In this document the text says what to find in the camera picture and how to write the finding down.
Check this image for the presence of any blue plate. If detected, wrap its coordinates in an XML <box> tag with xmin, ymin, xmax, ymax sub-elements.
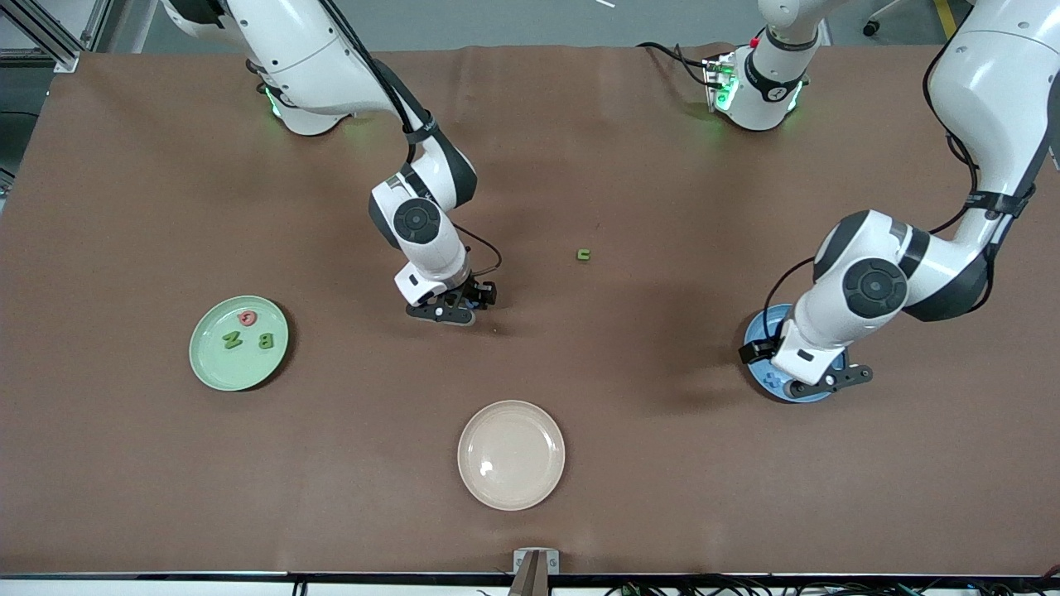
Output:
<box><xmin>743</xmin><ymin>303</ymin><xmax>848</xmax><ymax>404</ymax></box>

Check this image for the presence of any beige plate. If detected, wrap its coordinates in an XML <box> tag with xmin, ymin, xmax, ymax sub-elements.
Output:
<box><xmin>457</xmin><ymin>400</ymin><xmax>566</xmax><ymax>512</ymax></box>

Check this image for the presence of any green plate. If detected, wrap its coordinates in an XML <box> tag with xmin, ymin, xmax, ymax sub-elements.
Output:
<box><xmin>189</xmin><ymin>296</ymin><xmax>290</xmax><ymax>392</ymax></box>

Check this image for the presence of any silver base connector panel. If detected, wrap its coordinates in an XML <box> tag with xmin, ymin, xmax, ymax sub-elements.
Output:
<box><xmin>702</xmin><ymin>51</ymin><xmax>740</xmax><ymax>113</ymax></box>

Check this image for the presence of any brown table mat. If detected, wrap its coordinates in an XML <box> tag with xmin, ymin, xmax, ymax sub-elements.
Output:
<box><xmin>0</xmin><ymin>43</ymin><xmax>1060</xmax><ymax>578</ymax></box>

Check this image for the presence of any office chair base leg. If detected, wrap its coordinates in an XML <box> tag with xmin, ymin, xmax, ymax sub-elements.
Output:
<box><xmin>861</xmin><ymin>0</ymin><xmax>908</xmax><ymax>38</ymax></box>

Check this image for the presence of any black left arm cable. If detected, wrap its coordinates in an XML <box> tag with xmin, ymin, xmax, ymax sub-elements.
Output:
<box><xmin>760</xmin><ymin>41</ymin><xmax>1036</xmax><ymax>344</ymax></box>

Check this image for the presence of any metal camera post bracket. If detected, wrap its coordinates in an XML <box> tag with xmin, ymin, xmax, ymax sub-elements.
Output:
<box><xmin>508</xmin><ymin>547</ymin><xmax>561</xmax><ymax>596</ymax></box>

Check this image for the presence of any black base cable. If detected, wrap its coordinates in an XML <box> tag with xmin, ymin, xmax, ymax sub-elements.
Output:
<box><xmin>636</xmin><ymin>40</ymin><xmax>721</xmax><ymax>88</ymax></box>

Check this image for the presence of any aluminium frame profile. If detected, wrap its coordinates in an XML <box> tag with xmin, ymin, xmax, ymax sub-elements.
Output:
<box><xmin>0</xmin><ymin>0</ymin><xmax>113</xmax><ymax>74</ymax></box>

